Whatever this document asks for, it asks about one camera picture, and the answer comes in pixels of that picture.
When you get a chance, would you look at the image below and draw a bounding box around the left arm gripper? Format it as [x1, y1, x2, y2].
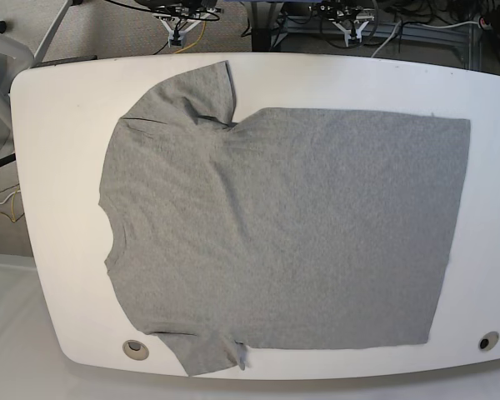
[321, 9, 375, 48]

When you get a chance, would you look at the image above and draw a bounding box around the white cable on floor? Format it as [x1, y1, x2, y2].
[0, 189, 22, 208]

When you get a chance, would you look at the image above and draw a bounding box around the right table grommet hole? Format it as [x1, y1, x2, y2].
[478, 331, 500, 352]

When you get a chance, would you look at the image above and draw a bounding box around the yellow cable behind table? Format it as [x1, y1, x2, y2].
[173, 19, 208, 54]

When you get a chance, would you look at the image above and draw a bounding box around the table grommet hole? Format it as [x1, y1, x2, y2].
[122, 340, 149, 361]
[478, 331, 500, 352]

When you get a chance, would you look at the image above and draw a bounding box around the grey T-shirt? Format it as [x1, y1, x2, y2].
[99, 62, 471, 376]

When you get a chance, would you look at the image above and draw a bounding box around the left table grommet hole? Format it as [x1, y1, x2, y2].
[122, 340, 149, 361]

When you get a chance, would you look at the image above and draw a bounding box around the yellow cable on floor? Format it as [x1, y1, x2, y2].
[0, 189, 18, 224]

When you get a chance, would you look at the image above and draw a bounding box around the black table leg post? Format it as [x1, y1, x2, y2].
[245, 1, 286, 53]

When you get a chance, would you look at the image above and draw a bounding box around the white cable behind table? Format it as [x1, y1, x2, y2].
[370, 19, 403, 59]

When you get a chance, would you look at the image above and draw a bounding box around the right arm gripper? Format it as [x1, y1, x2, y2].
[153, 11, 219, 47]

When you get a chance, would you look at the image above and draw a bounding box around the aluminium extrusion frame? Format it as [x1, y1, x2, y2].
[281, 16, 483, 72]

